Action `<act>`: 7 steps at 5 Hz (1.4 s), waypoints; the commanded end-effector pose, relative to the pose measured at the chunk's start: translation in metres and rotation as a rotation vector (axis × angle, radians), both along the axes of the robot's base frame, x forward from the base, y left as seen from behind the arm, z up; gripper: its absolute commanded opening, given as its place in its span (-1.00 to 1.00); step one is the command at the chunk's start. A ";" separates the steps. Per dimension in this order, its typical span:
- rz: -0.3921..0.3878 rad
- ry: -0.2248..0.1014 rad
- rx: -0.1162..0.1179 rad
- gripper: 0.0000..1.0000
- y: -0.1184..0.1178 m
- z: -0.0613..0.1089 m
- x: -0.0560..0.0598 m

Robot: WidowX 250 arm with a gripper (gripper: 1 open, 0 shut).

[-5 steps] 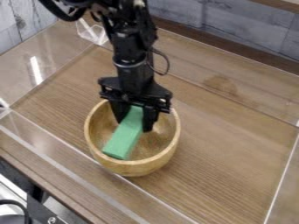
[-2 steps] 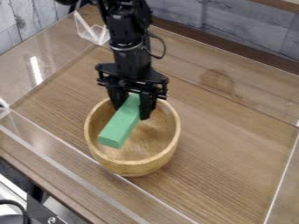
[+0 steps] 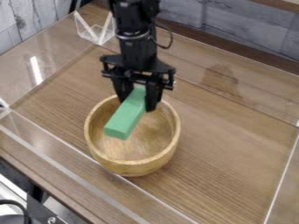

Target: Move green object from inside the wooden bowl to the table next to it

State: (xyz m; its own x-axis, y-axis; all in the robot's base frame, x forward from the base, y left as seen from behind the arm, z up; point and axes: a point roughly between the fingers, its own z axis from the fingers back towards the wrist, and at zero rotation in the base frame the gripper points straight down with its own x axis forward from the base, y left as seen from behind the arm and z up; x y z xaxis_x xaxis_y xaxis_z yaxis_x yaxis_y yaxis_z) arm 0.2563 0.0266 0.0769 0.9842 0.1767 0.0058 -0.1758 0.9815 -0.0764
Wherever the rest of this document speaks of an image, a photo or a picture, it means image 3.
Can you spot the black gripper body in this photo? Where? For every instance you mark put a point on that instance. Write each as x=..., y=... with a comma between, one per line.
x=138, y=62

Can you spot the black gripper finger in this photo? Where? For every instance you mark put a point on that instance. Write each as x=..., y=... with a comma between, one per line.
x=154, y=93
x=123, y=86

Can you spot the green rectangular block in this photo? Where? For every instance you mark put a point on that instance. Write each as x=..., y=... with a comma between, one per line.
x=126, y=118

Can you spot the round wooden bowl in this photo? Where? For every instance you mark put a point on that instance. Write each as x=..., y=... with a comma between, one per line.
x=151, y=145

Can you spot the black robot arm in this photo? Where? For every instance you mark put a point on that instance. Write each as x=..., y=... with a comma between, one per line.
x=135, y=17

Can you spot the clear acrylic enclosure wall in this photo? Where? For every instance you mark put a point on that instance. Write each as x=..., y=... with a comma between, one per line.
x=190, y=148

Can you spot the clear acrylic corner bracket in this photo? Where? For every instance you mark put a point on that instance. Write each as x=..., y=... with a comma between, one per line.
x=98, y=34

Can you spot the black metal mount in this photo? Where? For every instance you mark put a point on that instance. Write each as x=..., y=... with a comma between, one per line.
x=40, y=214

